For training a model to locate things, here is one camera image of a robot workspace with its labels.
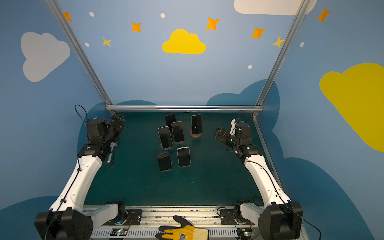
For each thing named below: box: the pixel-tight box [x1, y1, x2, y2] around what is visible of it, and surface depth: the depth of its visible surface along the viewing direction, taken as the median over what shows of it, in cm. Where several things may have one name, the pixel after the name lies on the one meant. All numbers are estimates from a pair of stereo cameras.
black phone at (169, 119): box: [165, 113, 176, 132], surface depth 101 cm
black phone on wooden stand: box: [191, 114, 202, 135], surface depth 103 cm
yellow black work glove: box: [155, 215, 209, 240], surface depth 70 cm
